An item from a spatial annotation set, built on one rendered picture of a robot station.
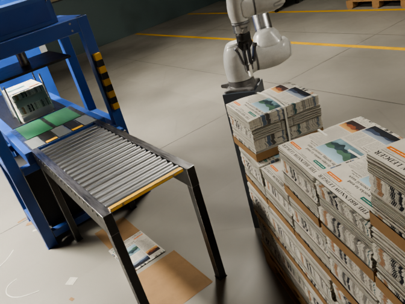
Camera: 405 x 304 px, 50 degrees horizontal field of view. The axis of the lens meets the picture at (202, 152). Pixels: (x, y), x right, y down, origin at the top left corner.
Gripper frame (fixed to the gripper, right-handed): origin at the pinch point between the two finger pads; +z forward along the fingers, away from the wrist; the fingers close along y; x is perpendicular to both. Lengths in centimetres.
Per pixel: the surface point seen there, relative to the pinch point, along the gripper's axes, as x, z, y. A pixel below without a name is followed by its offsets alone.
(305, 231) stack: -82, 45, -19
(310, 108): -35.9, 16.1, 13.6
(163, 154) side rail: 16, 37, -57
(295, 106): -36.5, 11.8, 5.6
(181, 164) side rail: -5, 36, -50
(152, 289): 3, 116, -90
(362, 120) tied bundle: -74, 10, 16
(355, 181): -109, 9, -11
